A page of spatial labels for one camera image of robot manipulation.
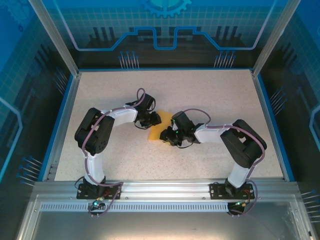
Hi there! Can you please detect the blue table end rail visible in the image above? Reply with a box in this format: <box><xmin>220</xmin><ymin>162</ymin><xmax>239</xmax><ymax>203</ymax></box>
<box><xmin>77</xmin><ymin>66</ymin><xmax>253</xmax><ymax>72</ymax></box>

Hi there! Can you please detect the aluminium base mounting beam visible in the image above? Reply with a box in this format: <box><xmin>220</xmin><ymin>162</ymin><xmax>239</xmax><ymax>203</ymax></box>
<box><xmin>32</xmin><ymin>177</ymin><xmax>300</xmax><ymax>201</ymax></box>

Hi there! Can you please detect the blue table side rail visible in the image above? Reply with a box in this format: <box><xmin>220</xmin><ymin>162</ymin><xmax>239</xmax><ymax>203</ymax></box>
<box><xmin>249</xmin><ymin>69</ymin><xmax>297</xmax><ymax>182</ymax></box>
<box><xmin>41</xmin><ymin>72</ymin><xmax>82</xmax><ymax>182</ymax></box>

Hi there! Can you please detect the aluminium frame post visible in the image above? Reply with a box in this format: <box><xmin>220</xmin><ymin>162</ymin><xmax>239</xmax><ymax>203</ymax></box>
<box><xmin>27</xmin><ymin>0</ymin><xmax>82</xmax><ymax>77</ymax></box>
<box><xmin>251</xmin><ymin>0</ymin><xmax>298</xmax><ymax>78</ymax></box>

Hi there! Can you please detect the right blue table side rail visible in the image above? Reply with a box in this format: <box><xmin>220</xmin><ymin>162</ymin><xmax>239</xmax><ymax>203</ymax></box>
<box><xmin>249</xmin><ymin>69</ymin><xmax>297</xmax><ymax>182</ymax></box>

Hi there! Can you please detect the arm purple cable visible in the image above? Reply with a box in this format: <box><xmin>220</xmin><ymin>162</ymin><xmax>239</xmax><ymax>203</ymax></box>
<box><xmin>82</xmin><ymin>87</ymin><xmax>147</xmax><ymax>218</ymax></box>
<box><xmin>178</xmin><ymin>108</ymin><xmax>268</xmax><ymax>217</ymax></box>

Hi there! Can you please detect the left gripper thin black cable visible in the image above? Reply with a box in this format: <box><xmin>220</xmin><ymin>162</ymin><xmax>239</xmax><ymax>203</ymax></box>
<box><xmin>133</xmin><ymin>120</ymin><xmax>149</xmax><ymax>130</ymax></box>

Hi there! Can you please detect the slotted white cable duct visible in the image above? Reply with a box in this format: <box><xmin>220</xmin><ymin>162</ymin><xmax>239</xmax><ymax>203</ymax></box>
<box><xmin>39</xmin><ymin>202</ymin><xmax>293</xmax><ymax>213</ymax></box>

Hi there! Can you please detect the yellow paper sheet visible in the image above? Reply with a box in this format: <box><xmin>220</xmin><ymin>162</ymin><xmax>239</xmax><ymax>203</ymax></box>
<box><xmin>147</xmin><ymin>109</ymin><xmax>175</xmax><ymax>143</ymax></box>

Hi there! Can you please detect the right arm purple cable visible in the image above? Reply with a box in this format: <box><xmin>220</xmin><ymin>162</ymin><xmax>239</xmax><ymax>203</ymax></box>
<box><xmin>178</xmin><ymin>108</ymin><xmax>268</xmax><ymax>217</ymax></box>

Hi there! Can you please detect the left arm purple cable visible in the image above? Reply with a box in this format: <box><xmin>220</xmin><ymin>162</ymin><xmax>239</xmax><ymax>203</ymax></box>
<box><xmin>82</xmin><ymin>87</ymin><xmax>147</xmax><ymax>218</ymax></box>

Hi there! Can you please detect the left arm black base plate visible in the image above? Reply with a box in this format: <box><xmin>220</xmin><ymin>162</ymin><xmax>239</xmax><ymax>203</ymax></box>
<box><xmin>76</xmin><ymin>183</ymin><xmax>123</xmax><ymax>201</ymax></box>

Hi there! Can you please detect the grey metal shelf plate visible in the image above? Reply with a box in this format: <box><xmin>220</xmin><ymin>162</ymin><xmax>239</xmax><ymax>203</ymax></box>
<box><xmin>14</xmin><ymin>194</ymin><xmax>320</xmax><ymax>240</ymax></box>

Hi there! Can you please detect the gripper thin black cable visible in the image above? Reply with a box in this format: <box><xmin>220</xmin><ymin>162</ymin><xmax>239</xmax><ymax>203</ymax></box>
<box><xmin>133</xmin><ymin>120</ymin><xmax>149</xmax><ymax>130</ymax></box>
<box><xmin>176</xmin><ymin>141</ymin><xmax>194</xmax><ymax>150</ymax></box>

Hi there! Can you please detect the right aluminium frame post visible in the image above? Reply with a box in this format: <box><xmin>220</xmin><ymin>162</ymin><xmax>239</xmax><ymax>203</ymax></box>
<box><xmin>251</xmin><ymin>0</ymin><xmax>298</xmax><ymax>78</ymax></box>

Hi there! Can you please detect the right gripper thin black cable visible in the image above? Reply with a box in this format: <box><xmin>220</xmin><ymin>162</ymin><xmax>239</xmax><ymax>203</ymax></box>
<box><xmin>176</xmin><ymin>141</ymin><xmax>194</xmax><ymax>150</ymax></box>

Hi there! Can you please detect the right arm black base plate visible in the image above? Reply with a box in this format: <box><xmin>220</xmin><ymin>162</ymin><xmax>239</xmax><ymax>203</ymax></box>
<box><xmin>209</xmin><ymin>182</ymin><xmax>256</xmax><ymax>200</ymax></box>

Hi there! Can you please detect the left aluminium frame post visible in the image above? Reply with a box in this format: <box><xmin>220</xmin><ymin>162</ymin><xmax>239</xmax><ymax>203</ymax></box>
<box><xmin>27</xmin><ymin>0</ymin><xmax>82</xmax><ymax>77</ymax></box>

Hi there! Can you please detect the left blue table side rail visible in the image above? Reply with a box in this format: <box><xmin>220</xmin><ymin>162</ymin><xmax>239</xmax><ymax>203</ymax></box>
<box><xmin>41</xmin><ymin>72</ymin><xmax>82</xmax><ymax>182</ymax></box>

